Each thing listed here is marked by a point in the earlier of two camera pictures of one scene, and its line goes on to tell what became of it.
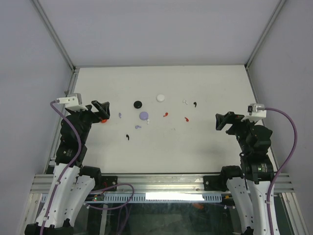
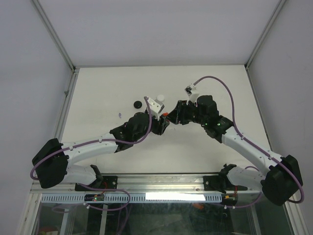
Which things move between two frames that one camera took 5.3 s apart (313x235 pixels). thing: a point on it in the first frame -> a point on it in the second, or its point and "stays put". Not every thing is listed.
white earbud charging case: (160, 98) stays put
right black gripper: (230, 117) -> (178, 113)
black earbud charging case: (137, 104) stays put
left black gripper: (102, 108) -> (158, 129)
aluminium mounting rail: (152, 183) stays put
